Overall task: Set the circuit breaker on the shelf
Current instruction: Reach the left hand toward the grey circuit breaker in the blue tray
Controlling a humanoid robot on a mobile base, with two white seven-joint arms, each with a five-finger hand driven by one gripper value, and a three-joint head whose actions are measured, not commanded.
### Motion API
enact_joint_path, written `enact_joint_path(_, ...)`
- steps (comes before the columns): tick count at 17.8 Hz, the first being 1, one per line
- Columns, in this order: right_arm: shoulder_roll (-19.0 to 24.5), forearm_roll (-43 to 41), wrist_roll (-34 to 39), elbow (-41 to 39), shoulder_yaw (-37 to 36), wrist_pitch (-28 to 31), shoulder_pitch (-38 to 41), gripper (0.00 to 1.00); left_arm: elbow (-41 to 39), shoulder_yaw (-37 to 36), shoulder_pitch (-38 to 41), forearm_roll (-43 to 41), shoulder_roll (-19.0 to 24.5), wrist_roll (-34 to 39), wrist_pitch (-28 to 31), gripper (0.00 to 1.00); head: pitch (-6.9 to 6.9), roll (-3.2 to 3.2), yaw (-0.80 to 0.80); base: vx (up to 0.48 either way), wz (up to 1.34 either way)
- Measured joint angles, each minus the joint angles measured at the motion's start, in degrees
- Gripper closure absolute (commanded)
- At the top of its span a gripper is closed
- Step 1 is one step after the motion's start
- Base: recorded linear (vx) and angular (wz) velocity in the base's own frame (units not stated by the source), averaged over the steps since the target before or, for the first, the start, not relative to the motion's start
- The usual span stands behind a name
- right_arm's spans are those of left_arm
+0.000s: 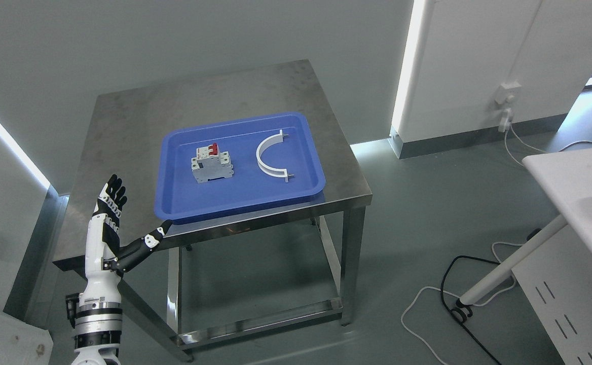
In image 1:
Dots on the white stained board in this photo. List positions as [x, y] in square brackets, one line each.
[21, 343]

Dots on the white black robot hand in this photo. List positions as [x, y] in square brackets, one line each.
[105, 260]

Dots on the blue plastic tray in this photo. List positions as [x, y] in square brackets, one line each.
[180, 198]

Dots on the white curved plastic bracket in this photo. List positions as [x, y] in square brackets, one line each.
[269, 156]

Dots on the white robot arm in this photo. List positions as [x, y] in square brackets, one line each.
[99, 330]

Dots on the white desk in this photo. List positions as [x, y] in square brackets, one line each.
[566, 179]

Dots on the grey circuit breaker red switch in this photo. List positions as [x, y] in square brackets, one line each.
[211, 163]

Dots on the white drawer cabinet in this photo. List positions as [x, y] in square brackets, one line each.
[557, 281]

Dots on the stainless steel table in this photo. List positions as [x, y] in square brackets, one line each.
[124, 139]

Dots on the white plug adapter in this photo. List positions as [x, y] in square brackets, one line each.
[506, 120]

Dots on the white wall socket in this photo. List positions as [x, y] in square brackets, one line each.
[507, 93]

